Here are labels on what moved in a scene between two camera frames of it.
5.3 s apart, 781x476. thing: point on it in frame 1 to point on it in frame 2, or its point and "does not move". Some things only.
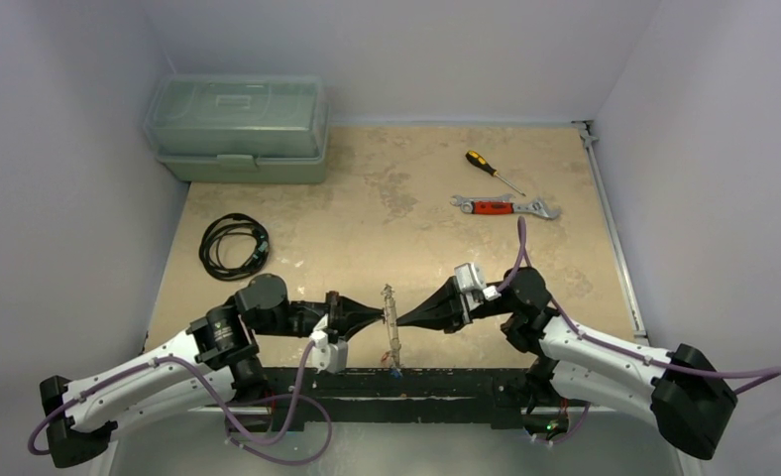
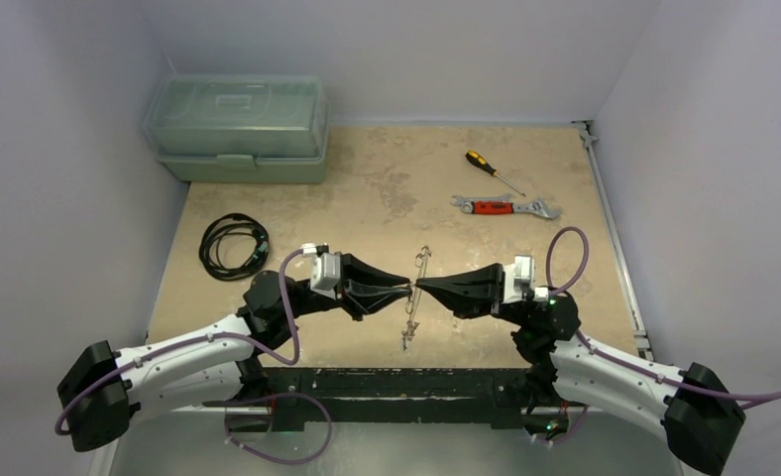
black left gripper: (350, 315) to (356, 297)
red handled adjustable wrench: (503, 205) does not move
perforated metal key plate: (391, 316) to (407, 333)
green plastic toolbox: (243, 129) does not move
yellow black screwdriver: (480, 161) does not move
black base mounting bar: (497, 396) does not move
